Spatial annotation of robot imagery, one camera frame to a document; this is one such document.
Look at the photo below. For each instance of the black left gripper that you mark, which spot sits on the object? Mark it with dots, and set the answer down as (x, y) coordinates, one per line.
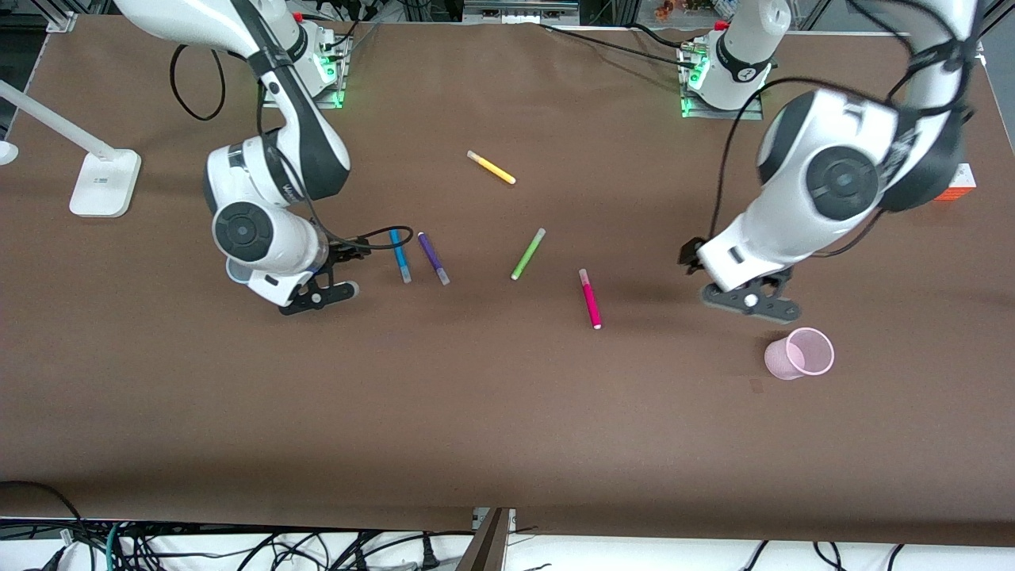
(691, 255)

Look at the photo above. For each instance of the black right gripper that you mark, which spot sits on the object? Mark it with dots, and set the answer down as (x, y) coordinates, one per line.
(341, 253)

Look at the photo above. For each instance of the grey network device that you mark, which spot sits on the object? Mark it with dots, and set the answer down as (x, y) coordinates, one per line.
(519, 9)

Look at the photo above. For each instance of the pink marker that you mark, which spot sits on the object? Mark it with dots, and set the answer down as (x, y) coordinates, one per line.
(589, 300)

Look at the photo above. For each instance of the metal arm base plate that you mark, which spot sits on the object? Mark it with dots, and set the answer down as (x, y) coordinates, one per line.
(335, 89)
(753, 113)

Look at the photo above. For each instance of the grey metal table bracket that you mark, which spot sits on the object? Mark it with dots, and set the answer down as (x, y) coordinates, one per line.
(488, 543)

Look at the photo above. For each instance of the green marker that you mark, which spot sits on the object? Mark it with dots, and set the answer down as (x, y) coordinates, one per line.
(527, 254)

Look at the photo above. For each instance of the white desk lamp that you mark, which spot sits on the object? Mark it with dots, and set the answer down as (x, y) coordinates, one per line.
(103, 186)

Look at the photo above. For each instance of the white round object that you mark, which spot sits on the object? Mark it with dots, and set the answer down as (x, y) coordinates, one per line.
(6, 153)

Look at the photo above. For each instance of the pink mesh cup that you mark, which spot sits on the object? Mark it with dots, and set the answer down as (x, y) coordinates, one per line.
(781, 361)

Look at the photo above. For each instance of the purple marker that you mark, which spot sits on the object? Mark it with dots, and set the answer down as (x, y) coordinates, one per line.
(431, 254)

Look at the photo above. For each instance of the blue mesh cup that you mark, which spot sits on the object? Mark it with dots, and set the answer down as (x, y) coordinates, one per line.
(235, 274)

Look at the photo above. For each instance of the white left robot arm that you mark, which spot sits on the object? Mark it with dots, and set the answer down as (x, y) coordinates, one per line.
(840, 182)

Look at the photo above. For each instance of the multicolour puzzle cube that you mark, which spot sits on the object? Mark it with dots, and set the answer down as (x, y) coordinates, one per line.
(955, 190)

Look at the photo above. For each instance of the blue marker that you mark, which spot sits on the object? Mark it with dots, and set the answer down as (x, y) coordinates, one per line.
(400, 262)

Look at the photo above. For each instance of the yellow marker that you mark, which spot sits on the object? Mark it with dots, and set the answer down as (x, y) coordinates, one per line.
(492, 167)

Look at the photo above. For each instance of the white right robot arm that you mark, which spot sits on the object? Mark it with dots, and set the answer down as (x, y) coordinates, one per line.
(262, 230)

